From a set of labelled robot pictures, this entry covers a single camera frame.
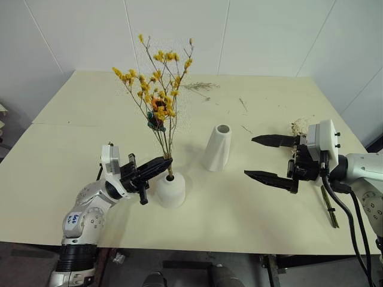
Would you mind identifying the left gripper long pointed finger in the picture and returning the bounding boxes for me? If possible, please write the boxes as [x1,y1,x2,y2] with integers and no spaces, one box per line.
[136,157,174,181]

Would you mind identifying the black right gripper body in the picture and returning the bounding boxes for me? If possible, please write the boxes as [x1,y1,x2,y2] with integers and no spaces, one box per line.
[287,135,324,182]

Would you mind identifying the left gripper short-looking black finger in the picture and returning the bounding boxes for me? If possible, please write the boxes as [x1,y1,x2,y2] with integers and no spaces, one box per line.
[138,180,150,206]

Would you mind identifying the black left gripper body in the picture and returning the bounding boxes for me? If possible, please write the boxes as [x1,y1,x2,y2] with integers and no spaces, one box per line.
[119,153,150,194]

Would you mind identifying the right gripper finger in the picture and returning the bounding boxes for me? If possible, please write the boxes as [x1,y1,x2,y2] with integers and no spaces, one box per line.
[251,134,300,148]
[244,170,299,195]

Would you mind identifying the yellow dried flower bouquet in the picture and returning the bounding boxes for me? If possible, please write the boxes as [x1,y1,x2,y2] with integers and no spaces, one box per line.
[112,33,194,181]

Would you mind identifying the short white vase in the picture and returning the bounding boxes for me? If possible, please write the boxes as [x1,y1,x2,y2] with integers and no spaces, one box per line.
[155,172,187,209]

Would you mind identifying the tall white vase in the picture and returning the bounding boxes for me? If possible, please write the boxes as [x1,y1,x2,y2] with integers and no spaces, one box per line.
[200,124,233,173]

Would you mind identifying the dark rounded shape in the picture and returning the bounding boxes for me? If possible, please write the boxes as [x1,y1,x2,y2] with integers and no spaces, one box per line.
[142,271,168,287]
[208,264,247,287]

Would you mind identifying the loose grey dried sprig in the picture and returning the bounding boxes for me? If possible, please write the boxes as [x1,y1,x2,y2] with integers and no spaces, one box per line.
[180,81,221,102]

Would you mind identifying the beige cardboard object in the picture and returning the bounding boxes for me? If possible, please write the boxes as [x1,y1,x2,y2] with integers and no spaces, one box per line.
[0,100,10,145]

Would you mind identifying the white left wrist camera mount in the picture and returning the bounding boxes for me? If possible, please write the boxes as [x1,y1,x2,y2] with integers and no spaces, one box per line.
[99,142,133,200]

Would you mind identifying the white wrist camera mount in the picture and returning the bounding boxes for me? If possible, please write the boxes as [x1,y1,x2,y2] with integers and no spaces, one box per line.
[306,119,341,188]
[99,142,133,200]

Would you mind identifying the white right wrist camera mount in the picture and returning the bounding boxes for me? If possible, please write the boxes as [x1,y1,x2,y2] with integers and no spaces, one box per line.
[306,119,341,188]

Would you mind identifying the dark object by wall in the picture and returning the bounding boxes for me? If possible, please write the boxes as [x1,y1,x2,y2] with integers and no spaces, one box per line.
[365,133,383,155]

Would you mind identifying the black table frame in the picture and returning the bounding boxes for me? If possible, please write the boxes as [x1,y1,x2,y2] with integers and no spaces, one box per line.
[259,254,383,287]

